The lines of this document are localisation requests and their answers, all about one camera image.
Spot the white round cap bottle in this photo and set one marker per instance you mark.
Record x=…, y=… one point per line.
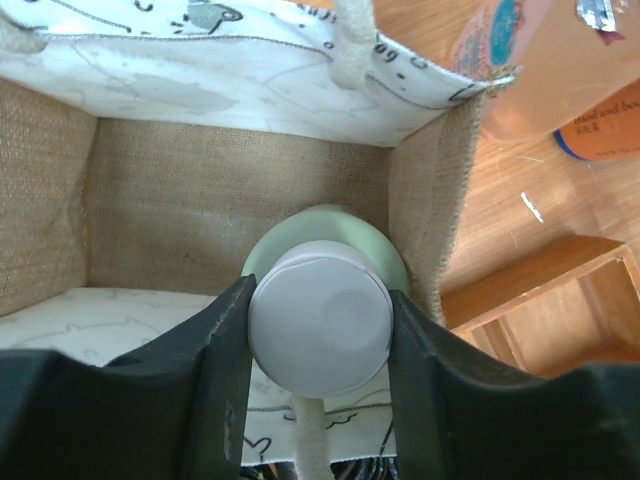
x=321, y=319

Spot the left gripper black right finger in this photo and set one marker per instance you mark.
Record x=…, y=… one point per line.
x=459, y=413

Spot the clear bottle pink cap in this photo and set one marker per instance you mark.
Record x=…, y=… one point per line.
x=566, y=57

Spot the blue pump bottle orange base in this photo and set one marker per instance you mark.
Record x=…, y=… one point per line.
x=608, y=131

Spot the wooden compartment tray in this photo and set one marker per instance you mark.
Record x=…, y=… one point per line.
x=573, y=301

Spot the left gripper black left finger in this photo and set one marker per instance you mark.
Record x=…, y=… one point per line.
x=173, y=408

